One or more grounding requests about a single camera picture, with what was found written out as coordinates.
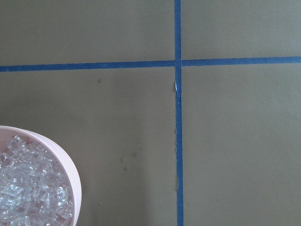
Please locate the pink plastic bowl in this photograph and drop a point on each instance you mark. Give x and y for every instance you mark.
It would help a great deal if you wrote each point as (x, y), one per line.
(7, 132)

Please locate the clear ice cube pile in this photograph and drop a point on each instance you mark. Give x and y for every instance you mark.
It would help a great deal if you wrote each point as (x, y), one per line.
(34, 189)

